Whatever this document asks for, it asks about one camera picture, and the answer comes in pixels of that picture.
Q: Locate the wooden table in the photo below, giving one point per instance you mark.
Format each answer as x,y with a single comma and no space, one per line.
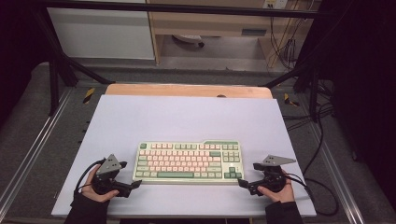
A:
186,90

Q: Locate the white power strip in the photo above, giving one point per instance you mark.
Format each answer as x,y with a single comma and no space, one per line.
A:
275,3

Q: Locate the person's left hand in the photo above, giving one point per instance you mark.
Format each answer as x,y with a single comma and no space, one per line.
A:
90,189

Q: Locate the yellow and black tape strip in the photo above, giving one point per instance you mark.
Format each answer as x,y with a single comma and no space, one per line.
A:
289,100
88,95

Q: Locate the black metal frame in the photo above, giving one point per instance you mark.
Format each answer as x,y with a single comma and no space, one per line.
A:
186,8

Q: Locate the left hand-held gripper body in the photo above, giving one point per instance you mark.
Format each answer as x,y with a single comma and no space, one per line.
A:
107,166

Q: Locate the metal floor rail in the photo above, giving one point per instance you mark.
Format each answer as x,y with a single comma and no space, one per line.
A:
34,149
333,161

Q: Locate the green and cream keyboard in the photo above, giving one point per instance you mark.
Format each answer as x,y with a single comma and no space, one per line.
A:
186,161

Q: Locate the white chair base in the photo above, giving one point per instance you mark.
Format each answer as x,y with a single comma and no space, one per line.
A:
190,39

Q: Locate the white cabinet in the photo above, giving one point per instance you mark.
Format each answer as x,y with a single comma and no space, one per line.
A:
99,34

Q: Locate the person's right hand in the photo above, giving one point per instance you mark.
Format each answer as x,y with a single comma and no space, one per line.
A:
280,195

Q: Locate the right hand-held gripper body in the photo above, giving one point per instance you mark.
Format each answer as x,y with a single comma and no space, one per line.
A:
274,179

